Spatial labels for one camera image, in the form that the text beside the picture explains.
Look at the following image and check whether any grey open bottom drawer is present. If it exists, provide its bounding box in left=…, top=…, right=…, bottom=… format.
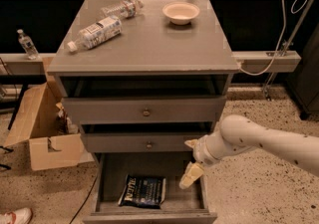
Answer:
left=83, top=152, right=217, bottom=224

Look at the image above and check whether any open cardboard box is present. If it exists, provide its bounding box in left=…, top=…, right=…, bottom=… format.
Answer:
left=3, top=56, right=95, bottom=172

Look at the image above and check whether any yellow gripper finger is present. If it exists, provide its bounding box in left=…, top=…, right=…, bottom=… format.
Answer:
left=184, top=139, right=198, bottom=149
left=179, top=162, right=204, bottom=189

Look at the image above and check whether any grey top drawer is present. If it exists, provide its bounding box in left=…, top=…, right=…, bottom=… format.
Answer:
left=62, top=97, right=226, bottom=124

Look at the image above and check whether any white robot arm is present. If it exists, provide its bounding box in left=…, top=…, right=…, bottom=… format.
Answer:
left=179, top=114, right=319, bottom=189

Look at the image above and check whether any metal diagonal pole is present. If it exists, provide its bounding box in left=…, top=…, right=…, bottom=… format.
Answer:
left=261, top=0, right=319, bottom=100

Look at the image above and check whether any white paper bowl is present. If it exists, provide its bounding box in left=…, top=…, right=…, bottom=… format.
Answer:
left=162, top=2, right=200, bottom=25

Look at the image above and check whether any upright water bottle on ledge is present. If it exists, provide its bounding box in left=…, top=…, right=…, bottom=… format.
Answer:
left=17, top=29, right=38, bottom=60

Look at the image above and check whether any black floor cable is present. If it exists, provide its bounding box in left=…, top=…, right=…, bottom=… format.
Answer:
left=68, top=176, right=99, bottom=224

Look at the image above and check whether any blue chip bag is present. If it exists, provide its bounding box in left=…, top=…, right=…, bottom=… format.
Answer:
left=118, top=175, right=166, bottom=209

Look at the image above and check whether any small clear water bottle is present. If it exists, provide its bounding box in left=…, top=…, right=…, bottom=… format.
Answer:
left=100, top=0, right=144, bottom=19

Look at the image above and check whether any grey drawer cabinet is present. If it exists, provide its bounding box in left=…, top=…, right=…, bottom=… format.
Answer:
left=46, top=0, right=240, bottom=224

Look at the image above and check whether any dark cabinet at right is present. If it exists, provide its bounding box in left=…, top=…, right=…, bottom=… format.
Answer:
left=287, top=25, right=319, bottom=119

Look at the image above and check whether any large white-label water bottle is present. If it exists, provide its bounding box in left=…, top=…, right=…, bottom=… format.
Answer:
left=67, top=15, right=122, bottom=52

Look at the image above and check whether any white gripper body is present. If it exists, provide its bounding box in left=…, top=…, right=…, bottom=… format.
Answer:
left=193, top=133, right=225, bottom=166

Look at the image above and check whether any white red sneaker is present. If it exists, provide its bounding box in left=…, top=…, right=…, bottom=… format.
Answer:
left=0, top=208, right=33, bottom=224

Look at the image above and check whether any grey middle drawer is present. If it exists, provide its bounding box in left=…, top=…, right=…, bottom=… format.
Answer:
left=81, top=132, right=203, bottom=153

